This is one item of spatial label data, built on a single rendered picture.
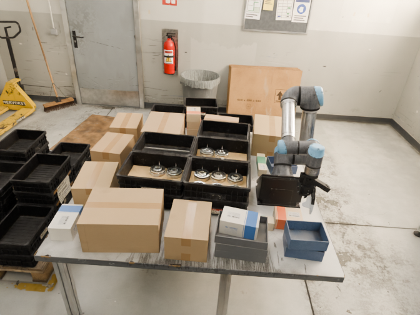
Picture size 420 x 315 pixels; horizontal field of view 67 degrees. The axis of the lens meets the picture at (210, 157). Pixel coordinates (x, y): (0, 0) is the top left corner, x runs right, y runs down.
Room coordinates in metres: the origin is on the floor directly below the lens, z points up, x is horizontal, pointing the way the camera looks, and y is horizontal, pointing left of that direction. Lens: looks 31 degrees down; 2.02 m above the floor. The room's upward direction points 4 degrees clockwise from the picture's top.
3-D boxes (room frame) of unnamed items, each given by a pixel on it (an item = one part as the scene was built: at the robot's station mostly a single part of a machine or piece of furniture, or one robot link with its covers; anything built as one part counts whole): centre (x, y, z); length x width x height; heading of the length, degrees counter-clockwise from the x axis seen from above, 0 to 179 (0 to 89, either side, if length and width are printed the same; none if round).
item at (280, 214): (1.47, -0.49, 0.74); 0.16 x 0.12 x 0.07; 85
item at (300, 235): (1.27, -0.54, 0.81); 0.20 x 0.15 x 0.07; 90
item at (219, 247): (1.26, -0.20, 0.77); 0.27 x 0.20 x 0.05; 84
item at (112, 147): (2.05, 0.72, 0.78); 0.30 x 0.22 x 0.16; 174
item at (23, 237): (1.66, 1.32, 0.26); 0.40 x 0.30 x 0.23; 179
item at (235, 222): (1.28, -0.18, 0.85); 0.20 x 0.12 x 0.09; 78
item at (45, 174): (2.06, 1.32, 0.37); 0.40 x 0.30 x 0.45; 179
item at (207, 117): (2.55, -0.07, 0.78); 0.30 x 0.22 x 0.16; 82
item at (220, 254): (1.26, -0.20, 0.73); 0.27 x 0.20 x 0.05; 85
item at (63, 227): (1.32, 0.78, 0.75); 0.20 x 0.12 x 0.09; 2
